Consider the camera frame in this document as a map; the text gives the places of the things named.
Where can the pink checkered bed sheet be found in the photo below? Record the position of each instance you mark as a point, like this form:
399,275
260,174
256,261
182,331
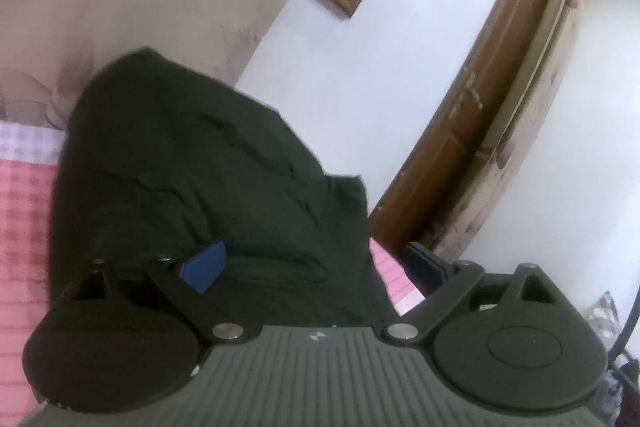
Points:
22,227

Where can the black fur-trimmed jacket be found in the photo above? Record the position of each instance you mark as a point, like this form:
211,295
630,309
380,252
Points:
200,167

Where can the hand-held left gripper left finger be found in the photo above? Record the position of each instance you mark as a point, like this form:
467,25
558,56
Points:
202,267

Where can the grey patterned cloth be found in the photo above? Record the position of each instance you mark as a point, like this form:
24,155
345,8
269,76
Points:
602,314

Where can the brown wooden door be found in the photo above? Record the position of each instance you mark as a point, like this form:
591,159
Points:
465,117

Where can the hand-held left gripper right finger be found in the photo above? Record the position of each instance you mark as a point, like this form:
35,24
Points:
425,268

